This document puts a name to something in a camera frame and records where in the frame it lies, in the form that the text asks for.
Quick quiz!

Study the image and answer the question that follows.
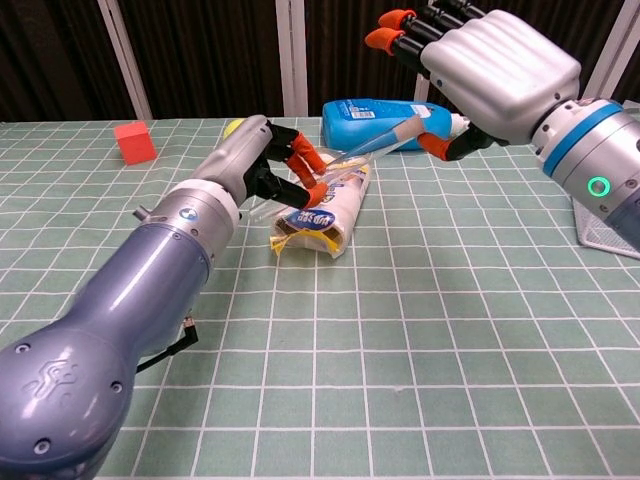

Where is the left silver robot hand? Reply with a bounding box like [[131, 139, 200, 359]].
[[192, 114, 331, 211]]

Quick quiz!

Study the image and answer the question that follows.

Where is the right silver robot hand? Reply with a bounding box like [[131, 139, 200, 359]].
[[363, 0, 584, 162]]

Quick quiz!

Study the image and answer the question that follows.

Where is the white tapered stopper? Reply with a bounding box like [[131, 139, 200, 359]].
[[394, 115, 422, 144]]

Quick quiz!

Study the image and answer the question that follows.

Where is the clear glass test tube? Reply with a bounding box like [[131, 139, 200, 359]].
[[249, 122, 416, 221]]

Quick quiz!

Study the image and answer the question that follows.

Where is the red cube block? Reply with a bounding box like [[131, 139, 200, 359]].
[[112, 120, 158, 166]]

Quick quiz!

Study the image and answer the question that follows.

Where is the dark pleated curtain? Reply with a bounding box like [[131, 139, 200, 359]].
[[0, 0, 640, 123]]

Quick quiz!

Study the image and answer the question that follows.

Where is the wrapped toilet paper pack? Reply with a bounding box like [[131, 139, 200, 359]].
[[269, 146, 374, 260]]

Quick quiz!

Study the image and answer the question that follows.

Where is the blue detergent pump bottle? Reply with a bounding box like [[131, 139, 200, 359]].
[[321, 98, 472, 153]]

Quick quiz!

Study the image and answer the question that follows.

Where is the green checked tablecloth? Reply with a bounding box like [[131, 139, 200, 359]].
[[0, 113, 640, 480]]

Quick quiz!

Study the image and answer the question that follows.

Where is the white frame post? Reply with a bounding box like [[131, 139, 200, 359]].
[[275, 0, 309, 119], [413, 0, 444, 104], [579, 0, 640, 104], [97, 0, 154, 121]]

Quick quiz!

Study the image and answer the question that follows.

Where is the white wire mesh basket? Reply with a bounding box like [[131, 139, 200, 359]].
[[572, 194, 640, 260]]

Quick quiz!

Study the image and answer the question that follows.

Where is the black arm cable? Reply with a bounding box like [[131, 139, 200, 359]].
[[135, 315, 200, 374]]

